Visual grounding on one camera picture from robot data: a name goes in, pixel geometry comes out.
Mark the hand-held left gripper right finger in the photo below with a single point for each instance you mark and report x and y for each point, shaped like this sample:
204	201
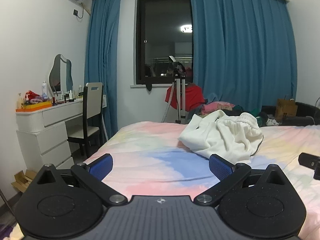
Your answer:
220	166

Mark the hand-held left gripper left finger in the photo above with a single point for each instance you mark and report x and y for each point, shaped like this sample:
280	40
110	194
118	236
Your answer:
101	166

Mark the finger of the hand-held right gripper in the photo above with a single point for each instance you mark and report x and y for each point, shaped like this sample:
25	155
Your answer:
317	171
307	159

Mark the white pants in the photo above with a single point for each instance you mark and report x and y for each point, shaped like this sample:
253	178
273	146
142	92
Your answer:
225	135

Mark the black sofa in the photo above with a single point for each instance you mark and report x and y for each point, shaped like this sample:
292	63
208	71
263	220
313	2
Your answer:
305	110

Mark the white patterned cloth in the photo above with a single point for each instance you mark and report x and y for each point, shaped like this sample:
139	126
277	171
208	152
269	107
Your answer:
272	122

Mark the pastel tie-dye bed sheet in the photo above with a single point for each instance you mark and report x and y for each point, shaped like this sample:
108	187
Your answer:
155	160

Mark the brown paper bag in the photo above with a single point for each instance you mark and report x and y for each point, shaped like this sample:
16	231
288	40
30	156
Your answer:
285	110

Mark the black garment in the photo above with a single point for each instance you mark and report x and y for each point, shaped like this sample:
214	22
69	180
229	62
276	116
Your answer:
237	108

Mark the green garment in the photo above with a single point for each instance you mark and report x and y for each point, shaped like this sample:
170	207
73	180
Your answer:
254	112

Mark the black and white chair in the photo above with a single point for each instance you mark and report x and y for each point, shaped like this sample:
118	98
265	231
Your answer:
93	100

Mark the white dressing table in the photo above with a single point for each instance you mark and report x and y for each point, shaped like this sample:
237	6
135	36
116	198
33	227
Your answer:
57	115

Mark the red garment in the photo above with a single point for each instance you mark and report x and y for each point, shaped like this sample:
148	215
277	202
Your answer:
195	97

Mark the cardboard box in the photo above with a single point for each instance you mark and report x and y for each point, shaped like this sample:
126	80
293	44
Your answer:
22	180

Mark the garment steamer stand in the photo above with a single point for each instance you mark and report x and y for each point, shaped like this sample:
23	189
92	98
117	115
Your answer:
180	90

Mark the orange tray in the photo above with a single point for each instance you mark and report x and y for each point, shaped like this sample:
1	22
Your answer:
32	107

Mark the white spray bottle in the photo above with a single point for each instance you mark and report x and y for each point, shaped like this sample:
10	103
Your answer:
44	90

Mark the wavy vanity mirror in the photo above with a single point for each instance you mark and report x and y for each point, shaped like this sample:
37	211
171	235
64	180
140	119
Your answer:
60	75

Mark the narrow blue curtain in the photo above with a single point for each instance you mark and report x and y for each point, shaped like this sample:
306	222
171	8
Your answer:
102	55

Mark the wide blue curtain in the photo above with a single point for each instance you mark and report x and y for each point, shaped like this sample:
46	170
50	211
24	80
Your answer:
237	42

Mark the dark framed window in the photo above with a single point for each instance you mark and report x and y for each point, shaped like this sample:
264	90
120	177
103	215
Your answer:
162	30

